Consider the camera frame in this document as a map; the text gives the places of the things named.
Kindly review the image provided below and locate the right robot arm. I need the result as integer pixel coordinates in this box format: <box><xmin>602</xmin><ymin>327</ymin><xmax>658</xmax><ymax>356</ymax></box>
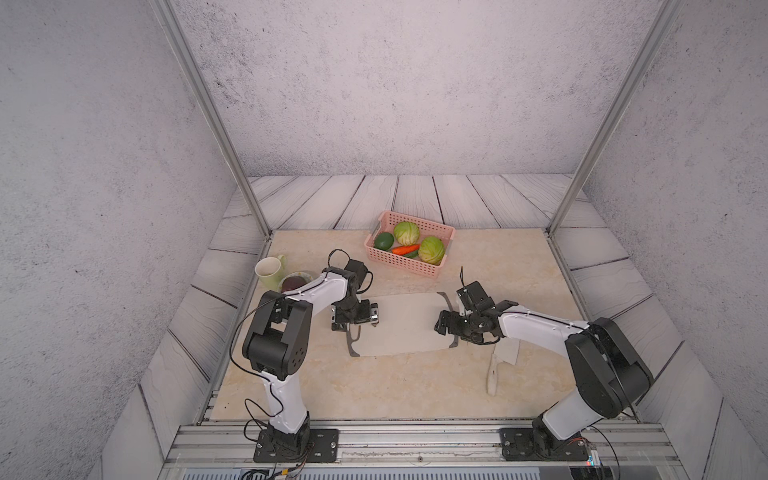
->
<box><xmin>434</xmin><ymin>301</ymin><xmax>654</xmax><ymax>444</ymax></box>

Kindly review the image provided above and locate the green cabbage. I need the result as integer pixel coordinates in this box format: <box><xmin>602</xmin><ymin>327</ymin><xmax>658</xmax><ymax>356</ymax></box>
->
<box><xmin>418</xmin><ymin>236</ymin><xmax>446</xmax><ymax>265</ymax></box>
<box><xmin>393</xmin><ymin>221</ymin><xmax>421</xmax><ymax>246</ymax></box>

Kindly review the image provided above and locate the light green mug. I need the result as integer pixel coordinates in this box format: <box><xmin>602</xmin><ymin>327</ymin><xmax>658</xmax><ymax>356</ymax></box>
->
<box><xmin>254</xmin><ymin>254</ymin><xmax>286</xmax><ymax>292</ymax></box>

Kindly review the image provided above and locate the dark bowl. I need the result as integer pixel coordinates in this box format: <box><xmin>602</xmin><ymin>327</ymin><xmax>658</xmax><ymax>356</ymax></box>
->
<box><xmin>278</xmin><ymin>271</ymin><xmax>314</xmax><ymax>293</ymax></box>

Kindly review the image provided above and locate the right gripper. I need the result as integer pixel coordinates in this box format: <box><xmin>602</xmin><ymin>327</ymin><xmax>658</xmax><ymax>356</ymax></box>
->
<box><xmin>431</xmin><ymin>308</ymin><xmax>480</xmax><ymax>345</ymax></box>

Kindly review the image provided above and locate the right metal frame post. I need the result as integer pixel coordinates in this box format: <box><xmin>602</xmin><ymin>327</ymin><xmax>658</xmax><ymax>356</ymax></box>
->
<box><xmin>546</xmin><ymin>0</ymin><xmax>683</xmax><ymax>239</ymax></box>

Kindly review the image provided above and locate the left metal frame post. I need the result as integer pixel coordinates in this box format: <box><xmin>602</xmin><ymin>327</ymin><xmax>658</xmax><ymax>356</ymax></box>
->
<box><xmin>150</xmin><ymin>0</ymin><xmax>273</xmax><ymax>238</ymax></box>

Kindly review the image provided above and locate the pink plastic basket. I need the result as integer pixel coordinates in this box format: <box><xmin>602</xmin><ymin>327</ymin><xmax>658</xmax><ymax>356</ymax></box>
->
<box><xmin>364</xmin><ymin>211</ymin><xmax>456</xmax><ymax>278</ymax></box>

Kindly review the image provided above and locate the aluminium mounting rail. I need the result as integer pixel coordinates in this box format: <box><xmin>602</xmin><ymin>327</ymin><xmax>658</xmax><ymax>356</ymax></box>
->
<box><xmin>165</xmin><ymin>419</ymin><xmax>688</xmax><ymax>479</ymax></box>

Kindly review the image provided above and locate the metal frame post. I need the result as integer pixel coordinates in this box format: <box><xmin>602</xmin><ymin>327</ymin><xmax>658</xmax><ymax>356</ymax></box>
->
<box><xmin>546</xmin><ymin>0</ymin><xmax>683</xmax><ymax>239</ymax></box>
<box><xmin>150</xmin><ymin>0</ymin><xmax>273</xmax><ymax>238</ymax></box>

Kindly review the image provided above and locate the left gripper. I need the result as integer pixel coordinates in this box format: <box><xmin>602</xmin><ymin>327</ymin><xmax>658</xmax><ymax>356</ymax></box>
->
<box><xmin>334</xmin><ymin>297</ymin><xmax>380</xmax><ymax>332</ymax></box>

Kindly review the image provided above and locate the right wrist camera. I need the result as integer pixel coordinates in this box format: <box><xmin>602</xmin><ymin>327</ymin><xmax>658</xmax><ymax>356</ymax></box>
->
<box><xmin>457</xmin><ymin>281</ymin><xmax>495</xmax><ymax>313</ymax></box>

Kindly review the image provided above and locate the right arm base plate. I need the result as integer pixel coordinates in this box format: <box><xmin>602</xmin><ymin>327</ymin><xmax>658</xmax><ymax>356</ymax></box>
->
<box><xmin>499</xmin><ymin>427</ymin><xmax>590</xmax><ymax>462</ymax></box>

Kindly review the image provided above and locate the orange carrot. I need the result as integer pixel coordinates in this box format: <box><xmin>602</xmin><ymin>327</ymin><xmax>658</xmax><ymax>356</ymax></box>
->
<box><xmin>390</xmin><ymin>244</ymin><xmax>420</xmax><ymax>258</ymax></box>

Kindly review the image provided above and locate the left green cabbage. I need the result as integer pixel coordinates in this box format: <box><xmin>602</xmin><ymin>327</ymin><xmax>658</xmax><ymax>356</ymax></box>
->
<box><xmin>393</xmin><ymin>221</ymin><xmax>421</xmax><ymax>246</ymax></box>

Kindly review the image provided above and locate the white plastic knife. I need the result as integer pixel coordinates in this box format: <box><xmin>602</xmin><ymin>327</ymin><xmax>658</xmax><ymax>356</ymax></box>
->
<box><xmin>485</xmin><ymin>343</ymin><xmax>521</xmax><ymax>397</ymax></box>

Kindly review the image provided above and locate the green avocado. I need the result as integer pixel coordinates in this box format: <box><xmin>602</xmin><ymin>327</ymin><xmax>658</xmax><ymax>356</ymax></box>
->
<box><xmin>373</xmin><ymin>231</ymin><xmax>395</xmax><ymax>251</ymax></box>

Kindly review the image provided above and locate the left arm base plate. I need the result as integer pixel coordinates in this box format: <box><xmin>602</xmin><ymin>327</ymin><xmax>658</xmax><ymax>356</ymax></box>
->
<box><xmin>253</xmin><ymin>427</ymin><xmax>340</xmax><ymax>464</ymax></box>

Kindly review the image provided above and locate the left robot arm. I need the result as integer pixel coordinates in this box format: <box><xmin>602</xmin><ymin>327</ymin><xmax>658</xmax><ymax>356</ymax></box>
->
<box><xmin>242</xmin><ymin>259</ymin><xmax>378</xmax><ymax>436</ymax></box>

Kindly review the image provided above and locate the right green cabbage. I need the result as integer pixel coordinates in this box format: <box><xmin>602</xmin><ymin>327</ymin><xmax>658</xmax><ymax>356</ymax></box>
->
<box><xmin>418</xmin><ymin>236</ymin><xmax>446</xmax><ymax>265</ymax></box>

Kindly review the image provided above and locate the white cutting board grey rim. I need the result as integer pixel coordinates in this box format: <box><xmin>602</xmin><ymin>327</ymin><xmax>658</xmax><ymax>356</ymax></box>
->
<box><xmin>347</xmin><ymin>292</ymin><xmax>459</xmax><ymax>358</ymax></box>

